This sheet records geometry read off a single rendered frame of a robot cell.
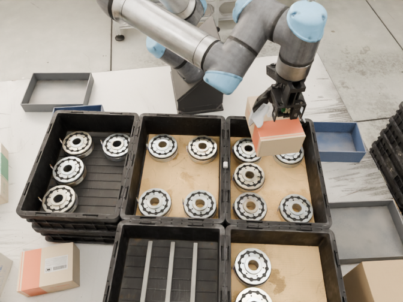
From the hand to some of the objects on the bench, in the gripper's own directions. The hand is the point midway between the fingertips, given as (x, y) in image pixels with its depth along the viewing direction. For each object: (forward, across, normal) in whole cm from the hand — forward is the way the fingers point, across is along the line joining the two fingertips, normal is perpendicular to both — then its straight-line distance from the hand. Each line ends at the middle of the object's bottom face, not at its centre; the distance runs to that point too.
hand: (273, 120), depth 94 cm
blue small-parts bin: (+40, +35, +15) cm, 55 cm away
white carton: (+39, -93, -24) cm, 104 cm away
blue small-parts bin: (+40, -66, +38) cm, 86 cm away
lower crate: (+40, -57, +6) cm, 70 cm away
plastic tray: (+40, -77, +59) cm, 105 cm away
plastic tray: (+40, +32, -22) cm, 55 cm away
